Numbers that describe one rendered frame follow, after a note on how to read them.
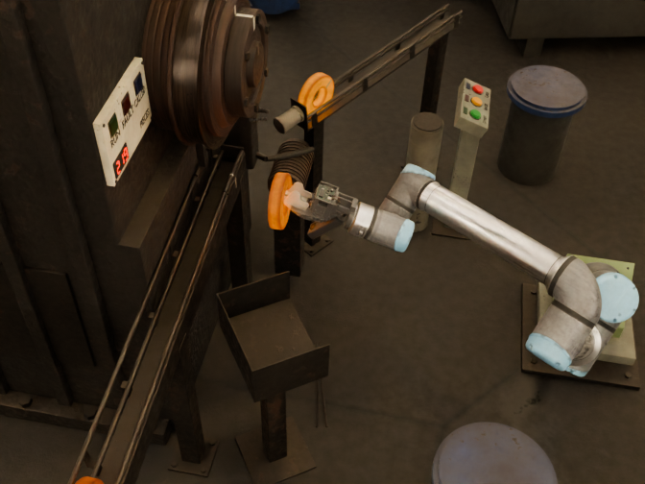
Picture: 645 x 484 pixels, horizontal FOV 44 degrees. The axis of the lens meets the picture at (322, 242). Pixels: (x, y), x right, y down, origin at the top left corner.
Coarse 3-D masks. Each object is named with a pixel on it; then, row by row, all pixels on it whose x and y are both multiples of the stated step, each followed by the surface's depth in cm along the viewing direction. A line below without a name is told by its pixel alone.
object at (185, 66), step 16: (192, 0) 191; (208, 0) 189; (192, 16) 189; (208, 16) 191; (192, 32) 189; (176, 48) 190; (192, 48) 189; (176, 64) 190; (192, 64) 190; (176, 80) 192; (192, 80) 191; (176, 96) 194; (192, 96) 193; (176, 112) 197; (192, 112) 196; (192, 128) 201; (208, 144) 208
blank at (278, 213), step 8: (280, 176) 212; (288, 176) 215; (272, 184) 210; (280, 184) 210; (288, 184) 216; (272, 192) 209; (280, 192) 209; (272, 200) 209; (280, 200) 209; (272, 208) 210; (280, 208) 210; (288, 208) 221; (272, 216) 211; (280, 216) 212; (288, 216) 222; (272, 224) 213; (280, 224) 213
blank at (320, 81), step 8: (320, 72) 267; (312, 80) 263; (320, 80) 264; (328, 80) 268; (304, 88) 263; (312, 88) 263; (320, 88) 267; (328, 88) 271; (304, 96) 263; (312, 96) 265; (320, 96) 273; (328, 96) 273; (304, 104) 264; (312, 104) 267; (320, 104) 272
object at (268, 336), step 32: (256, 288) 212; (288, 288) 218; (224, 320) 208; (256, 320) 216; (288, 320) 217; (256, 352) 210; (288, 352) 210; (320, 352) 198; (256, 384) 196; (288, 384) 202; (256, 448) 256; (288, 448) 256; (256, 480) 248
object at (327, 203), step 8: (320, 184) 212; (328, 184) 213; (320, 192) 210; (328, 192) 212; (336, 192) 212; (320, 200) 209; (328, 200) 210; (336, 200) 210; (344, 200) 212; (352, 200) 213; (312, 208) 212; (320, 208) 212; (328, 208) 210; (336, 208) 213; (344, 208) 212; (352, 208) 211; (320, 216) 213; (328, 216) 214; (336, 216) 214; (344, 216) 215; (352, 216) 212; (344, 224) 217
